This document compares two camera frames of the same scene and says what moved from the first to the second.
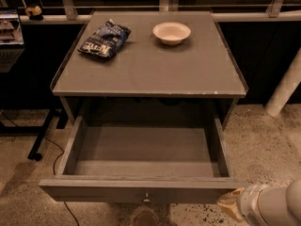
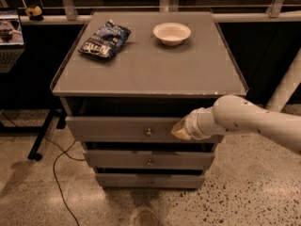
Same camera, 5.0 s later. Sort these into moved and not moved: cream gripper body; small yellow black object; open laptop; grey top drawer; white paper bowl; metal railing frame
Moved: cream gripper body; grey top drawer
Not moved: white paper bowl; metal railing frame; small yellow black object; open laptop
